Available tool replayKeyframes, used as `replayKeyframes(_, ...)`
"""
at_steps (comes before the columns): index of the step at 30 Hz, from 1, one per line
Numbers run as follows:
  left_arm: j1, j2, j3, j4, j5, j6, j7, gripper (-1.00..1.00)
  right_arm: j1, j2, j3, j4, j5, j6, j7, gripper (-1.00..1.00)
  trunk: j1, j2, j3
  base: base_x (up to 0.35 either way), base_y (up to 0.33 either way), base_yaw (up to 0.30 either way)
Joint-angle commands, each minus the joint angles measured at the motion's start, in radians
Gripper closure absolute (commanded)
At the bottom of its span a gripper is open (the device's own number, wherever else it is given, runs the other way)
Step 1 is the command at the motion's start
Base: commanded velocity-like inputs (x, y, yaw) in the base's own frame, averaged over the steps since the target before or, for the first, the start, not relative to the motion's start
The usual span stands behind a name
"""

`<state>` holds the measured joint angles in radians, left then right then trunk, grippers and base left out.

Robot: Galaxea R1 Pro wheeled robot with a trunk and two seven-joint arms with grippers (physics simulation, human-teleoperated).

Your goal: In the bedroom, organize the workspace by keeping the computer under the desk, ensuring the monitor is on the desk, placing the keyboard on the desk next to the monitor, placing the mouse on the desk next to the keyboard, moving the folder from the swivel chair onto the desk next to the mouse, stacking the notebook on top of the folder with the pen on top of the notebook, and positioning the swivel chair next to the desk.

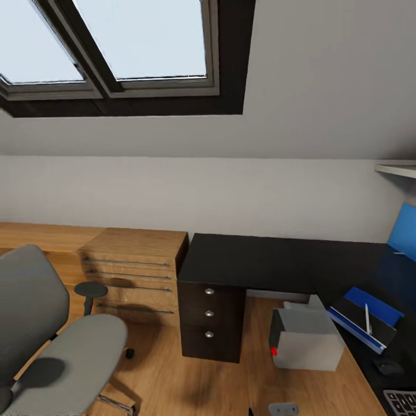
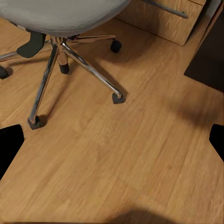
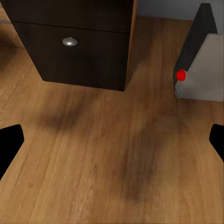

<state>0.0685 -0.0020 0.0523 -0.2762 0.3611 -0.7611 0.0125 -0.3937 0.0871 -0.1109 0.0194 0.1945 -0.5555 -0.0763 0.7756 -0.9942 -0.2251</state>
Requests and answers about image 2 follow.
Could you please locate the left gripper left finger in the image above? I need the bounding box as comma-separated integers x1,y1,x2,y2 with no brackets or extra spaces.
0,124,24,180

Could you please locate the swivel chair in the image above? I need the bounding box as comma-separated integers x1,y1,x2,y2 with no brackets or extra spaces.
0,0,131,130

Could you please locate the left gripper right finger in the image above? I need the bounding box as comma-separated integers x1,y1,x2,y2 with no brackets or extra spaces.
209,124,224,162

